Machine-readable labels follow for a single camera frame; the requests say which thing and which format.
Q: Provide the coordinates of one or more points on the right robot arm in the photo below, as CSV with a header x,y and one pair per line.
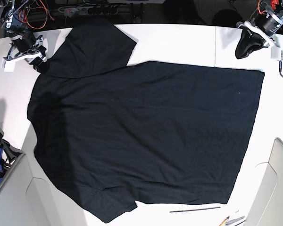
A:
x,y
14,17

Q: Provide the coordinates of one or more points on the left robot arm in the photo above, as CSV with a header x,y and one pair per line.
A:
x,y
268,16

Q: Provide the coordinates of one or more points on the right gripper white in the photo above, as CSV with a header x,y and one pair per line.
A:
x,y
30,49

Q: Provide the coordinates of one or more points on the black T-shirt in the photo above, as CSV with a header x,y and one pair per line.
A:
x,y
110,135

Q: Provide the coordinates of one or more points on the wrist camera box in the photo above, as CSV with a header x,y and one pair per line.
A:
x,y
276,53
8,65

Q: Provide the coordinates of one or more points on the grey partition panel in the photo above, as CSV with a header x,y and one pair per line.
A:
x,y
26,200
261,195

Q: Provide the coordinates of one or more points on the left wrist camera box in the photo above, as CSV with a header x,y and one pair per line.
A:
x,y
276,53

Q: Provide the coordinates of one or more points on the yellow pencil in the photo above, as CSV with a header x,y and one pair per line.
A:
x,y
224,221

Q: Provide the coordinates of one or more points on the white power strip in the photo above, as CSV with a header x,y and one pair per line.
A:
x,y
89,10

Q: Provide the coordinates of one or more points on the left grey partition panel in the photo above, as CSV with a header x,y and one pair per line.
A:
x,y
26,200

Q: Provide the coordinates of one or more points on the right grey partition panel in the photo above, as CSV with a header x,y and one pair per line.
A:
x,y
261,195

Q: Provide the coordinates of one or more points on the table cable slot cover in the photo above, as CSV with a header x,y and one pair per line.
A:
x,y
199,209

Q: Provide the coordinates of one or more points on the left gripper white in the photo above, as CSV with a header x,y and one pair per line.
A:
x,y
252,39

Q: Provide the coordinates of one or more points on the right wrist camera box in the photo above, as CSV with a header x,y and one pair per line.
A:
x,y
8,65

